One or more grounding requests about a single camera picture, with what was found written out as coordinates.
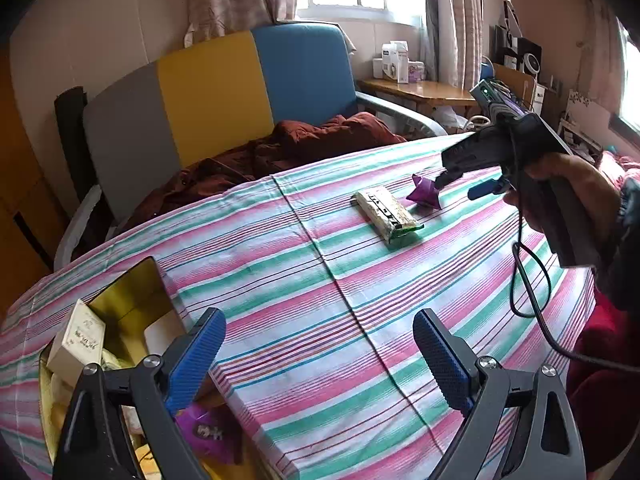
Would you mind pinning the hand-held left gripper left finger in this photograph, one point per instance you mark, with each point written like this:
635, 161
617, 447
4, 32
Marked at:
195, 360

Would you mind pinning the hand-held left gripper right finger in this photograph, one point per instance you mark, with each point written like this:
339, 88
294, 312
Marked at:
445, 360

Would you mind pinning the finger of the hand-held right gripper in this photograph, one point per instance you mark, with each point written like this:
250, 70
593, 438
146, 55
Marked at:
472, 155
485, 190

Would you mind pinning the purple foil wrapper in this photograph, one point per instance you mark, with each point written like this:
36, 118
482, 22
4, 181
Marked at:
425, 194

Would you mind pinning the purple printed packet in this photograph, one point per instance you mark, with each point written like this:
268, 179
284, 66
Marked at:
210, 430

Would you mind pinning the gold metal tin box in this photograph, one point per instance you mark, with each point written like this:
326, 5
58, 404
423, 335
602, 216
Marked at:
125, 295

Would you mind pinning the large cream carton box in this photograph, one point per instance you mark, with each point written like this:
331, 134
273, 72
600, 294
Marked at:
75, 340

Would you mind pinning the person's right forearm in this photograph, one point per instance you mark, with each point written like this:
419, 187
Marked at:
625, 260

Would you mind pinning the person's right hand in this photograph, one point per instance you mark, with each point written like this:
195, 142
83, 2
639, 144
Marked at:
590, 195

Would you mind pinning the cardboard box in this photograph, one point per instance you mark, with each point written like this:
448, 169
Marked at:
512, 85

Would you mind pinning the floral picture card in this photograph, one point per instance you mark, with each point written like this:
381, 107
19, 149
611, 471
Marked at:
582, 120

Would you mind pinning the black and white fan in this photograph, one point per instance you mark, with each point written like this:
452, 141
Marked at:
530, 61

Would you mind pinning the wooden bedside desk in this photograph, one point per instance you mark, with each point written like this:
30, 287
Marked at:
425, 92

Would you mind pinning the purple and white box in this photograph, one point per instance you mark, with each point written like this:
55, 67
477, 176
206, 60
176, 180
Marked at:
416, 71

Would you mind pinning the white carton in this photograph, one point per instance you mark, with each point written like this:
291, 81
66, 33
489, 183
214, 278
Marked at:
395, 62

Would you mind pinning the dark red blanket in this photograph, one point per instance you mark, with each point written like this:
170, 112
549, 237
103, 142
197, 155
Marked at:
310, 140

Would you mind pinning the person's red clothing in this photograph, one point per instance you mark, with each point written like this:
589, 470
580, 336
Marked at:
610, 395

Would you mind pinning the orange wooden wardrobe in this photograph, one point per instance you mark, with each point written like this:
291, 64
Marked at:
20, 185

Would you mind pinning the grey bed rail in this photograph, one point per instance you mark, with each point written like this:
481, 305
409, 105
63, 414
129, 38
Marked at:
400, 110

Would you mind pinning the white bed rail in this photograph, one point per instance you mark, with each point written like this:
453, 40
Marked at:
75, 230

